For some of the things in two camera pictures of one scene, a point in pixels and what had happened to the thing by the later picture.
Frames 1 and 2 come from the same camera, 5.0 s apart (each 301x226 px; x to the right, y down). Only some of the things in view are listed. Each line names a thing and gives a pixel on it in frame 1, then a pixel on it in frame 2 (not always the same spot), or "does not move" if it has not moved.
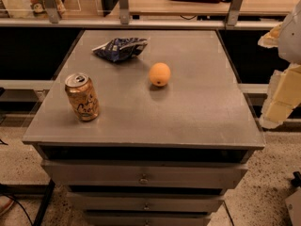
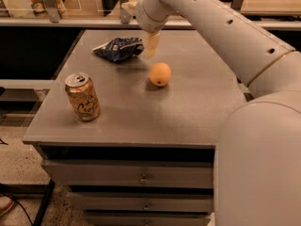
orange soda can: x=83 y=94 does not move
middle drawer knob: x=146 y=206 does not move
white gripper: x=292 y=37 to x=141 y=17
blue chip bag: x=121 y=48 does not move
